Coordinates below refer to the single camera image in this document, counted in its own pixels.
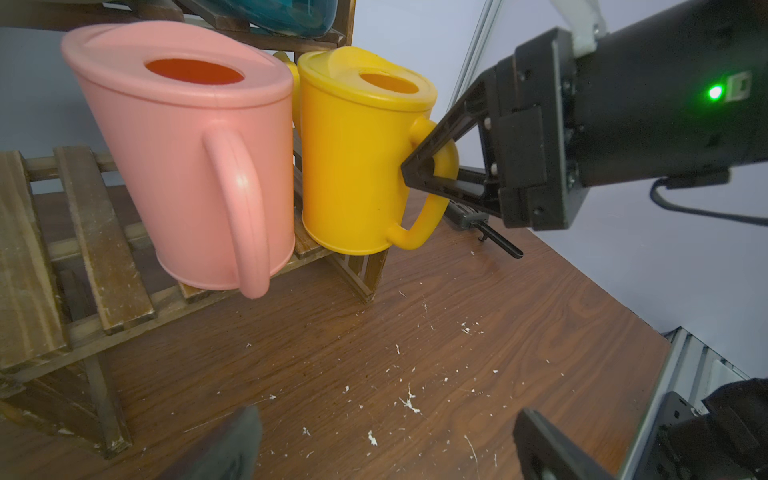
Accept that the dark green watering can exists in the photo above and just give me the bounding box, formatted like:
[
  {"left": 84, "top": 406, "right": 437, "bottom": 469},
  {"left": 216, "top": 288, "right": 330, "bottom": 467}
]
[{"left": 182, "top": 0, "right": 338, "bottom": 38}]

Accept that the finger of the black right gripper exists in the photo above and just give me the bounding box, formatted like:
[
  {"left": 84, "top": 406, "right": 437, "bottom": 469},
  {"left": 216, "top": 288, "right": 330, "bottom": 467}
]
[
  {"left": 403, "top": 167, "right": 502, "bottom": 218},
  {"left": 401, "top": 67, "right": 498, "bottom": 180}
]

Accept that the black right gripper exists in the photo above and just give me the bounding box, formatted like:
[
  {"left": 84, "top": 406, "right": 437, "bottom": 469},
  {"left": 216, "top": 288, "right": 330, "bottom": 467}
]
[{"left": 479, "top": 1, "right": 767, "bottom": 230}]

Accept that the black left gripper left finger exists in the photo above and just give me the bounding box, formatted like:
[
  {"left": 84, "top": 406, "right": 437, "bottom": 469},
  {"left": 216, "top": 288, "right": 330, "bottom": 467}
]
[{"left": 158, "top": 405, "right": 263, "bottom": 479}]

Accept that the brown wooden slatted shelf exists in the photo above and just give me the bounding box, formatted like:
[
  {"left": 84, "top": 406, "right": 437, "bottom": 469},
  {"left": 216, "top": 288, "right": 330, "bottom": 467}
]
[{"left": 1, "top": 1, "right": 388, "bottom": 459}]

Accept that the right corner metal profile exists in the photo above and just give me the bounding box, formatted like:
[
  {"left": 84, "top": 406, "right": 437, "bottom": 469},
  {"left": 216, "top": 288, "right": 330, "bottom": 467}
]
[{"left": 450, "top": 0, "right": 503, "bottom": 105}]

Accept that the yellow watering can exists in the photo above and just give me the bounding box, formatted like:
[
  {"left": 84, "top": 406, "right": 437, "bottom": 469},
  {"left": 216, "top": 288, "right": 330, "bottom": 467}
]
[{"left": 275, "top": 46, "right": 449, "bottom": 256}]

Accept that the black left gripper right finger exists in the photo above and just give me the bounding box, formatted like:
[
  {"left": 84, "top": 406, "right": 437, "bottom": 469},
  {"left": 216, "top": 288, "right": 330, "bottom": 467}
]
[{"left": 513, "top": 409, "right": 612, "bottom": 480}]

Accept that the pink watering can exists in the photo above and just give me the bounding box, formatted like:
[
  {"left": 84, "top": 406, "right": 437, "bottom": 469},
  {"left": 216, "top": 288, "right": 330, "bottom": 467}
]
[{"left": 61, "top": 21, "right": 295, "bottom": 299}]

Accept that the aluminium front rail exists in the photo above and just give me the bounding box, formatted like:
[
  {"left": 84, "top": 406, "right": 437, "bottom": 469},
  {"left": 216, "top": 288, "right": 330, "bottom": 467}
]
[{"left": 618, "top": 327, "right": 767, "bottom": 479}]

